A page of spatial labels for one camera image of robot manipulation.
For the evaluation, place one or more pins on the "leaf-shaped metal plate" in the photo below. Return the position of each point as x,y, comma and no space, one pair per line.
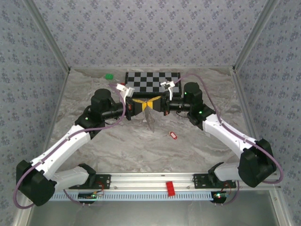
150,120

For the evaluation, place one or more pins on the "red plastic key tag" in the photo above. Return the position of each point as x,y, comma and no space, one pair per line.
173,135

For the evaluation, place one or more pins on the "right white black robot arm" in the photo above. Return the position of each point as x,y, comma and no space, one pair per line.
225,134

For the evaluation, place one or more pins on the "black grey folding chessboard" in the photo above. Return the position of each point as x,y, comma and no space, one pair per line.
150,81

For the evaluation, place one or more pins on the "green toy brick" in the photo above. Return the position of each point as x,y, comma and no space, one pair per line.
109,76

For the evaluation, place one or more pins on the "long red toy brick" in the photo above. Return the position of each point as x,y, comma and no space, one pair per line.
170,188

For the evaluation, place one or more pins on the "aluminium side rail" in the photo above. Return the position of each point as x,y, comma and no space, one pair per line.
245,106
58,103

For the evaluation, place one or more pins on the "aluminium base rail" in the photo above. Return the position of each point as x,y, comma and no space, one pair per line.
145,179

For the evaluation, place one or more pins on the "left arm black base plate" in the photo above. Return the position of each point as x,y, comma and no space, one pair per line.
103,181

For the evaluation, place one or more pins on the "aluminium corner post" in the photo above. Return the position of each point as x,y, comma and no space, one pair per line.
49,35
255,35

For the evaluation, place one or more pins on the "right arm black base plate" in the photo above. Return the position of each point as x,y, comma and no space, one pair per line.
201,180

